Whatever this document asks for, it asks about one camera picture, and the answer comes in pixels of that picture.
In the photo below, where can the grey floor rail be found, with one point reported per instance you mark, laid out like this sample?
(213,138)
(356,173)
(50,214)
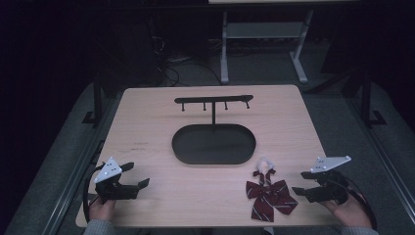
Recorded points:
(385,163)
(76,176)

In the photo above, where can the dark red striped bow tie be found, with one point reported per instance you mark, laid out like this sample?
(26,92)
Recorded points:
(269,196)

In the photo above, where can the white metal desk frame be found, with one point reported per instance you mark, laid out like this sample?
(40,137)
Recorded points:
(264,30)

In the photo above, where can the black metal stand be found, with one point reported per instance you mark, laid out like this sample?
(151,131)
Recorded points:
(366,101)
(97,104)

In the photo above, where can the black hook rack with tray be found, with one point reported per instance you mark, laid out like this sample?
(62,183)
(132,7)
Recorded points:
(213,145)

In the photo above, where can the person's right hand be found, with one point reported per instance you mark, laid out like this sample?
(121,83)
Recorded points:
(354,213)

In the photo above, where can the person's left hand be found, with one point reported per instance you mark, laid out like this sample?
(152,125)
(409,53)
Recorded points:
(101,211)

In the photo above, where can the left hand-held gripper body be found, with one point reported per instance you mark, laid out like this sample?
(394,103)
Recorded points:
(109,191)

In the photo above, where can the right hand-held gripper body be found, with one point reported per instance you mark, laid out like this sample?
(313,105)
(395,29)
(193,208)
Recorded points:
(329,191)

